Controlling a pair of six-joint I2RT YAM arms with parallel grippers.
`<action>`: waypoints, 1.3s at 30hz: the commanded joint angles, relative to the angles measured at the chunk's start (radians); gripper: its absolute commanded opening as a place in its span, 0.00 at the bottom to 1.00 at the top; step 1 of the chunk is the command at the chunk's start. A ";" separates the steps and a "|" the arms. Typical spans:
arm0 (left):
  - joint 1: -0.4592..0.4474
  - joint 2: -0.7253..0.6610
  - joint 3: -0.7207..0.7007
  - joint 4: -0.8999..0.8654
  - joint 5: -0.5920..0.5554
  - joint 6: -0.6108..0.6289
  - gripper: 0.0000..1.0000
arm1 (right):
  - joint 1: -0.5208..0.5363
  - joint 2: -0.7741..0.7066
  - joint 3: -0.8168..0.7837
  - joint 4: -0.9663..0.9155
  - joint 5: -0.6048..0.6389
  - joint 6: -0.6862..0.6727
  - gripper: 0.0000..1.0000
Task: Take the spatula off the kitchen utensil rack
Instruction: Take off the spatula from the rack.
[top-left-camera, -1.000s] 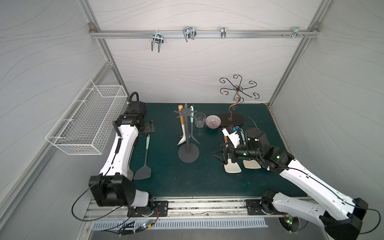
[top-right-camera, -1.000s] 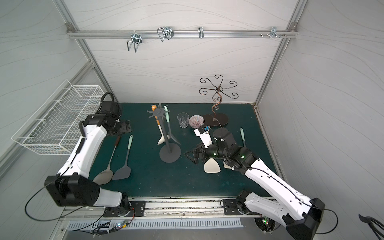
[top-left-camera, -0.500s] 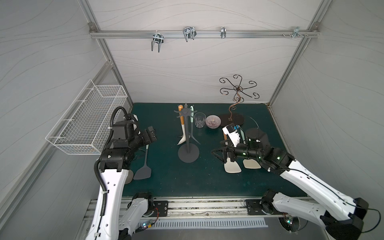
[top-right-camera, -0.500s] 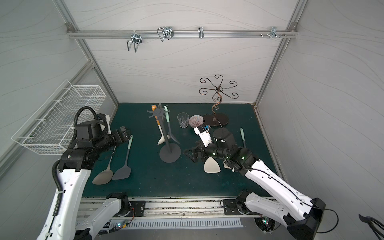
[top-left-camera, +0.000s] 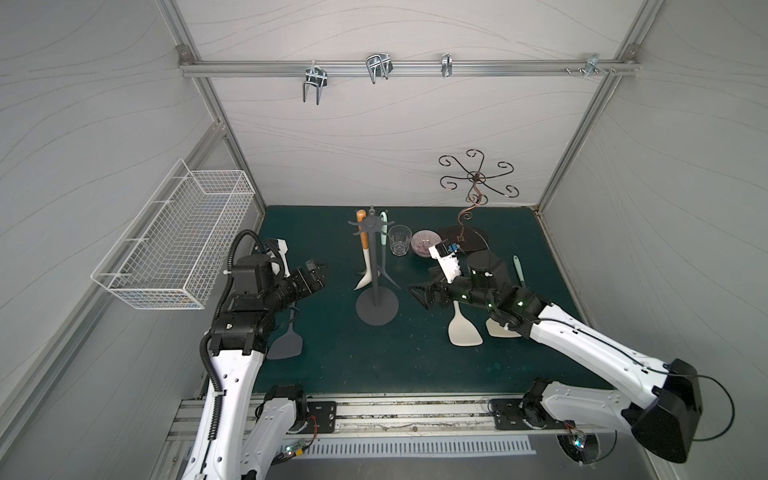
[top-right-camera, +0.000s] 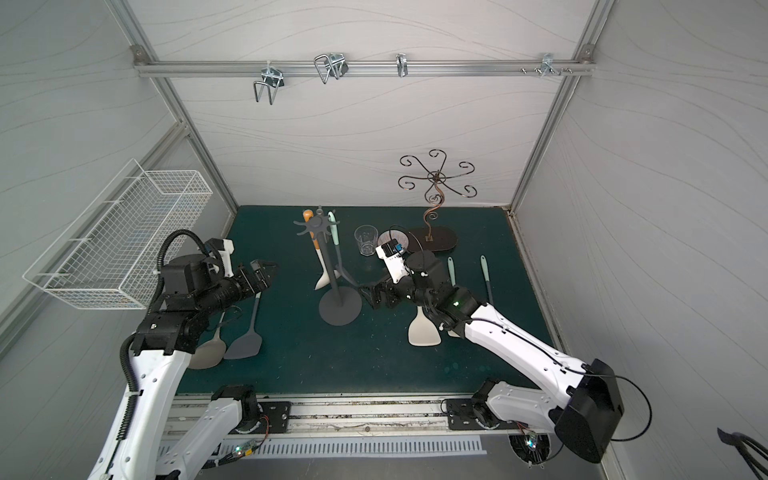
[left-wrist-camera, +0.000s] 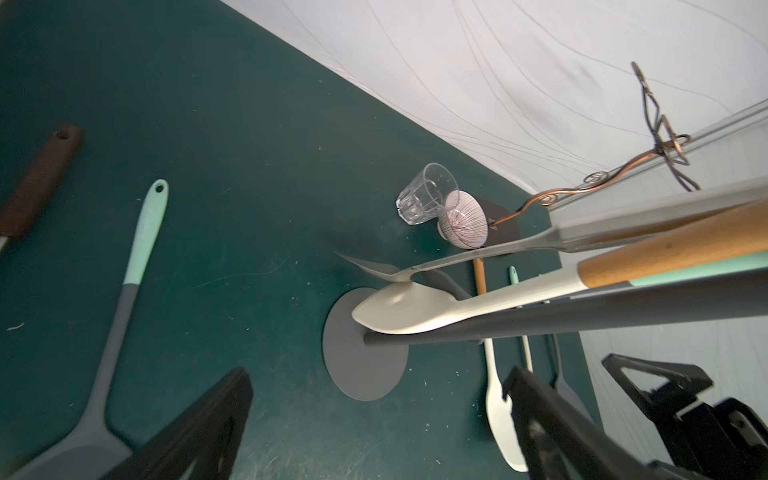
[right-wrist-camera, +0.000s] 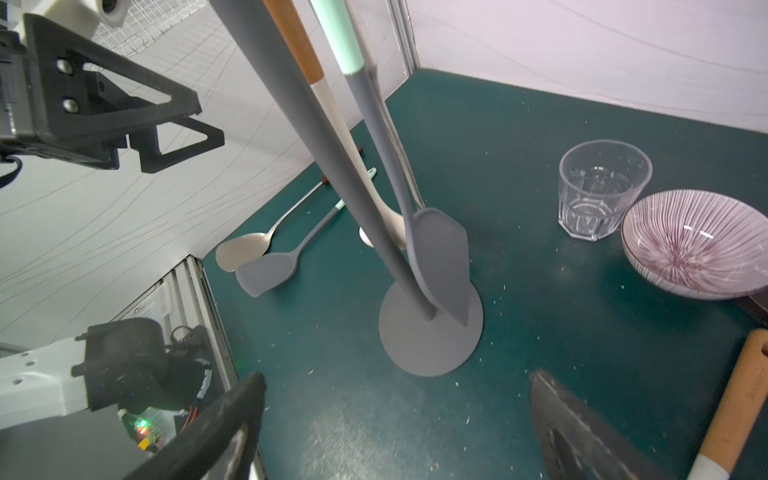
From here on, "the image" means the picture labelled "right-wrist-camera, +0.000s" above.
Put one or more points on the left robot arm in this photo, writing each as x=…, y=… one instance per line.
x=124, y=363

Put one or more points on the cream utensil orange handle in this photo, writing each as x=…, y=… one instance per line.
x=287, y=20

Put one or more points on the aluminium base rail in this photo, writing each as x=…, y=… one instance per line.
x=182, y=303

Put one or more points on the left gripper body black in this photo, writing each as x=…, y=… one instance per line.
x=17, y=98

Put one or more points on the white spatula light wood handle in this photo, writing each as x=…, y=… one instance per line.
x=736, y=414

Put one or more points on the white wire basket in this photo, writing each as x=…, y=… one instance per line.
x=145, y=23

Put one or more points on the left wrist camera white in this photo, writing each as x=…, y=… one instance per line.
x=84, y=16

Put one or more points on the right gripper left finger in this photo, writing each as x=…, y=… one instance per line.
x=227, y=430

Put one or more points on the grey utensil rack stand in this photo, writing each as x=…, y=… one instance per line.
x=418, y=337

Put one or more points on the clear drinking glass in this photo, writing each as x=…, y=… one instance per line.
x=599, y=180

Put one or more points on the brown metal scroll stand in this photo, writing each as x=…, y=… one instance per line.
x=756, y=306

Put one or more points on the pink striped bowl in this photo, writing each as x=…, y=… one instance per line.
x=697, y=244

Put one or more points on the grey turner mint handle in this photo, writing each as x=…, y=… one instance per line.
x=273, y=269

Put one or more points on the grey utensil mint handle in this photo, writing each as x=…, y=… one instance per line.
x=437, y=245

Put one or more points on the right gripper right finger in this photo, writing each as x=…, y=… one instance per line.
x=576, y=443

